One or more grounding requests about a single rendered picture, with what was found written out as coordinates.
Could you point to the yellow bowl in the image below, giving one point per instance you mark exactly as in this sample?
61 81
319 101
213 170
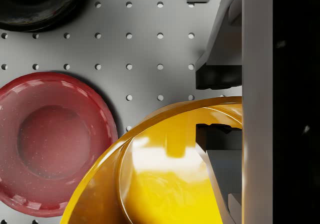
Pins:
162 179

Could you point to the black plate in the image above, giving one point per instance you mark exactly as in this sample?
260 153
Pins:
37 7

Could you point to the red plate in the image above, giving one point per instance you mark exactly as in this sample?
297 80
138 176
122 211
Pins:
50 144

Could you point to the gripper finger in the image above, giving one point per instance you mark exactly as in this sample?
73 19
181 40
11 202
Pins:
222 144
220 76

